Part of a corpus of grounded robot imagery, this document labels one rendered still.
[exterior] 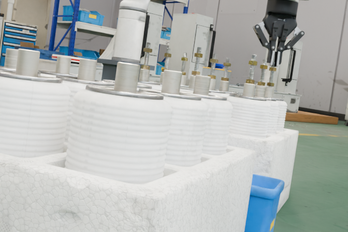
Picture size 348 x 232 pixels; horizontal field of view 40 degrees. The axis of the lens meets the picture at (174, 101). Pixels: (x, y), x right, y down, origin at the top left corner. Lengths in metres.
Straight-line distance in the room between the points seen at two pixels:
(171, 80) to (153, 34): 3.06
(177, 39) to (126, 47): 2.46
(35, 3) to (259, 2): 3.45
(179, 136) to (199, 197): 0.08
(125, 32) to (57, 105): 1.12
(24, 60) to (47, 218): 0.17
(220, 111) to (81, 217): 0.30
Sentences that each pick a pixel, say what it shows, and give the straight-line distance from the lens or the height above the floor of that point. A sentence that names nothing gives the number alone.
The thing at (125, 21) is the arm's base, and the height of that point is 0.43.
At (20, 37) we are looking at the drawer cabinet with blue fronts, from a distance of 6.63.
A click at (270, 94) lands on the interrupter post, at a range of 1.21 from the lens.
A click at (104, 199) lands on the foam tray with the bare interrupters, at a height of 0.17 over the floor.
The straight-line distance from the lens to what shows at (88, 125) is 0.43.
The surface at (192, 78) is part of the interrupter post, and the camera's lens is 1.00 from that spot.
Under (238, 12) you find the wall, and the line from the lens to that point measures 8.07.
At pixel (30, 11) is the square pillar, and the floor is 0.93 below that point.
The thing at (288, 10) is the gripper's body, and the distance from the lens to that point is 1.20.
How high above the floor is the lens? 0.27
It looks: 3 degrees down
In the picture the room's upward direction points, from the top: 8 degrees clockwise
